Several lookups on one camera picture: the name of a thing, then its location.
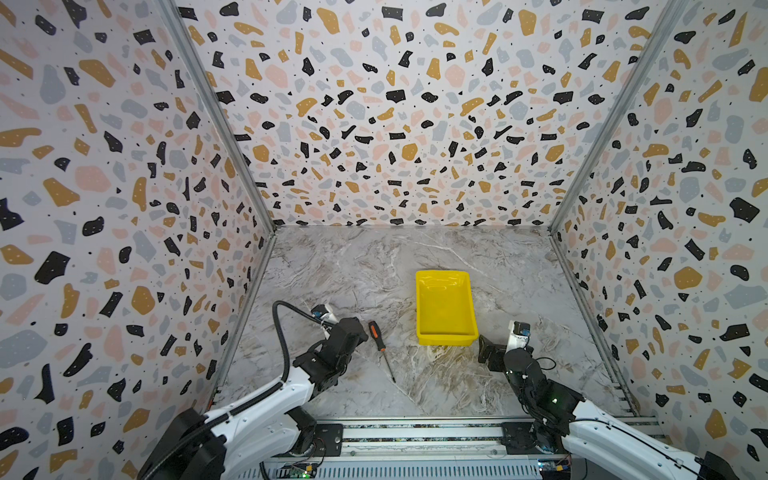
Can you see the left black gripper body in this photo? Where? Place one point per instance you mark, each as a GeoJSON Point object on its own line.
{"type": "Point", "coordinates": [343, 367]}

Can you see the yellow plastic bin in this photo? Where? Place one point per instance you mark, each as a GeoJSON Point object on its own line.
{"type": "Point", "coordinates": [444, 309]}

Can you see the white perforated cable duct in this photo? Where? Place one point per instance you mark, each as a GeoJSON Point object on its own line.
{"type": "Point", "coordinates": [433, 469]}

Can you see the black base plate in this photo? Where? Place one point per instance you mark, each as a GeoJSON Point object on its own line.
{"type": "Point", "coordinates": [323, 439]}
{"type": "Point", "coordinates": [522, 437]}

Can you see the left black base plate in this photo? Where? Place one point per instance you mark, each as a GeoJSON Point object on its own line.
{"type": "Point", "coordinates": [323, 439]}

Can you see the aluminium mounting rail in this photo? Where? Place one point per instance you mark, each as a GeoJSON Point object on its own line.
{"type": "Point", "coordinates": [421, 438]}

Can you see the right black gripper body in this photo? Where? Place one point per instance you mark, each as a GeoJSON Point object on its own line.
{"type": "Point", "coordinates": [495, 352]}

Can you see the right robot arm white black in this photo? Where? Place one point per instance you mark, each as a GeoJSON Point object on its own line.
{"type": "Point", "coordinates": [564, 420]}

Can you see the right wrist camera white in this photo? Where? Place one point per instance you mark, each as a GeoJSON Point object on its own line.
{"type": "Point", "coordinates": [519, 335]}

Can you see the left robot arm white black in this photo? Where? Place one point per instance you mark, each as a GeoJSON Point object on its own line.
{"type": "Point", "coordinates": [222, 443]}

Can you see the orange black handled screwdriver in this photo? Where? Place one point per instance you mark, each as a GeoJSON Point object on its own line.
{"type": "Point", "coordinates": [376, 334]}

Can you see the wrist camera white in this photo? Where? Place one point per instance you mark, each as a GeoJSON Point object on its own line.
{"type": "Point", "coordinates": [324, 315]}
{"type": "Point", "coordinates": [519, 335]}

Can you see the green circuit board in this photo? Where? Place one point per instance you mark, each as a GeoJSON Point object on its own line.
{"type": "Point", "coordinates": [298, 471]}

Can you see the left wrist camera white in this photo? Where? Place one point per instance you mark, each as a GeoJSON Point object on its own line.
{"type": "Point", "coordinates": [324, 315]}

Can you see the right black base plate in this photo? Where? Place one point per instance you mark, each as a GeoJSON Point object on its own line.
{"type": "Point", "coordinates": [522, 437]}

